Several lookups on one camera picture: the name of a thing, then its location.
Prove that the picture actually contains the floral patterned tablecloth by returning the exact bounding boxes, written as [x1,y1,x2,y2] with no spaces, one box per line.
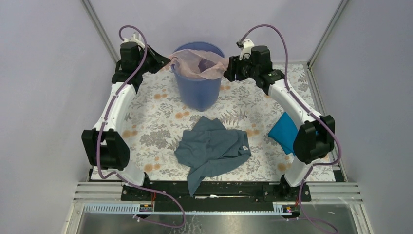
[92,63,336,182]

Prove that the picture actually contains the grey-blue crumpled shirt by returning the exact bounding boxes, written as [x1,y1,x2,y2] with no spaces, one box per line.
[174,116,252,196]

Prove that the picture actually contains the aluminium frame rail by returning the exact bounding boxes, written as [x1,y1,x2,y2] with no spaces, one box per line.
[74,181,363,215]

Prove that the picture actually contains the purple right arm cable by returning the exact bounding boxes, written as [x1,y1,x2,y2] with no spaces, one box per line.
[239,24,343,234]

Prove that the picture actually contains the bright blue folded cloth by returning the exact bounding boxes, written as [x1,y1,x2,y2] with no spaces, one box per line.
[267,112,298,156]

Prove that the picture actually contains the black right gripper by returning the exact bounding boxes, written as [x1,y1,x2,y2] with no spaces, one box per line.
[223,53,258,82]

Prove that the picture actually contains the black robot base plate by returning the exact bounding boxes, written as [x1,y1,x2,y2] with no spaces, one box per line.
[121,180,312,212]

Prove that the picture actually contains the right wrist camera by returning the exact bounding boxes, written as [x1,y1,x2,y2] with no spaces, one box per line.
[236,39,255,60]

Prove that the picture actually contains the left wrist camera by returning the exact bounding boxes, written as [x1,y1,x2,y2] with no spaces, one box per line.
[123,32,146,49]

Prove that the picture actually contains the pink plastic trash bag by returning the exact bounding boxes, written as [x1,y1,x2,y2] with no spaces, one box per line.
[169,49,229,80]

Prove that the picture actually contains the blue plastic trash bin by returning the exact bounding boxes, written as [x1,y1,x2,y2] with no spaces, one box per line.
[171,41,225,111]

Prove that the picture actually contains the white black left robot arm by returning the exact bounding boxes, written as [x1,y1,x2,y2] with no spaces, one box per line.
[81,40,170,200]

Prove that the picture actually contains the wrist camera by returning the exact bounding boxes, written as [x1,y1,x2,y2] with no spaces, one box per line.
[123,32,146,49]
[236,39,255,60]

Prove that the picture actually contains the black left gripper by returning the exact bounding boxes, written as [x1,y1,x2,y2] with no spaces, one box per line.
[135,44,170,74]

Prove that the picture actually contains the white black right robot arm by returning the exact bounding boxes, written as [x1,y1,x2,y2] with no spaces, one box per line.
[224,42,335,201]

